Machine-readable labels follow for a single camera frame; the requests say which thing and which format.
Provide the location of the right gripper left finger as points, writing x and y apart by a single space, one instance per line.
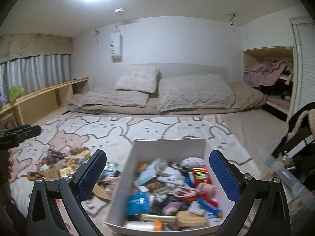
78 187

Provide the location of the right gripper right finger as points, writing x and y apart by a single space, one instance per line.
231 180

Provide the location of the wooden rectangular board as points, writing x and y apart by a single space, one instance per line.
187 219

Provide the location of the person left hand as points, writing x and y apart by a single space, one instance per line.
10 165

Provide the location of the doll display box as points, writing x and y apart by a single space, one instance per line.
8 121

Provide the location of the leaf shaped wooden tray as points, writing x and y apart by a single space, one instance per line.
101 193

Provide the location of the wooden carved tag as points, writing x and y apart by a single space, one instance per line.
51 174

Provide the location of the red cigarette pack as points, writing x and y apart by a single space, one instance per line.
201 175

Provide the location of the wooden bedside shelf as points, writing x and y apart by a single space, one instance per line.
34 107

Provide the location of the green plush toy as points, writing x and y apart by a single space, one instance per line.
15 92

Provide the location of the bunny print bed blanket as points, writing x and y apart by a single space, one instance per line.
115 135

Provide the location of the white yarn ball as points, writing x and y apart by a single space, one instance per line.
192 162

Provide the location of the pink scissors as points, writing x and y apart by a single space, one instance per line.
183 192

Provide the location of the clear plastic storage bin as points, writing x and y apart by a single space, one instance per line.
300 200

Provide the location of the blue tissue packet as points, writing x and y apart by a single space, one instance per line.
138 203

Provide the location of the grey blue curtain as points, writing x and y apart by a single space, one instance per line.
35 72

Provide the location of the folded beige quilt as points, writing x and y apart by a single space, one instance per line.
100 99

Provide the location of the large beige quilted pillow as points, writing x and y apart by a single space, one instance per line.
201 91

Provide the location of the pile of pink clothes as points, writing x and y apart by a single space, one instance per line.
267 73

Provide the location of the small fluffy beige pillow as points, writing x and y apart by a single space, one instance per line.
140 78

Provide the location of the white hanging sweet bag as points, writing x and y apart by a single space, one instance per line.
116 46

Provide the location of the round ceiling smoke detector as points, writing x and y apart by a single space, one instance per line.
120 11

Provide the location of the white louvered closet door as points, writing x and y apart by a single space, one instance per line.
303 82

